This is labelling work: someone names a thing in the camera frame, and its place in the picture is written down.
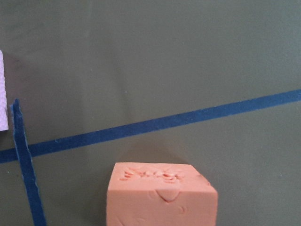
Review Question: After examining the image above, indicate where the orange foam block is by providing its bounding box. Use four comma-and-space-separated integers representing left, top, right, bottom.
106, 162, 218, 226

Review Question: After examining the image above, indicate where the blue tape line crosswise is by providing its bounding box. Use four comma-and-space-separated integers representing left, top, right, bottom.
0, 88, 301, 164

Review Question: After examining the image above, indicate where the pink foam block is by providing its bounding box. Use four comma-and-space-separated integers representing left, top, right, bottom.
0, 51, 8, 131

